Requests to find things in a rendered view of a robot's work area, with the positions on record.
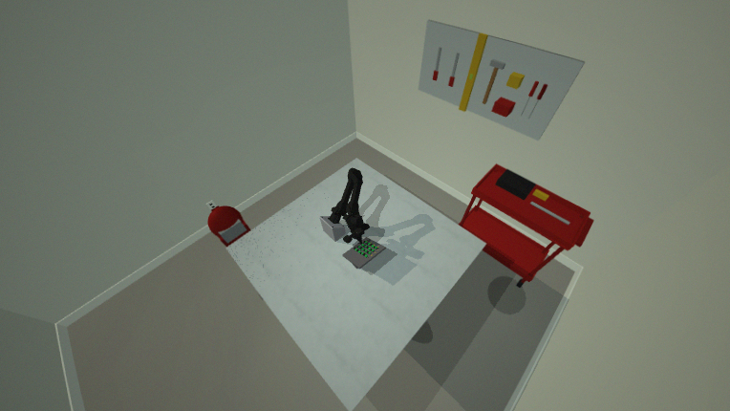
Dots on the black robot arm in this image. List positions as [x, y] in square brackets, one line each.
[351, 207]

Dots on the grey switch panel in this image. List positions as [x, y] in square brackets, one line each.
[363, 253]

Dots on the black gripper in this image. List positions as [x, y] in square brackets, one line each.
[349, 239]

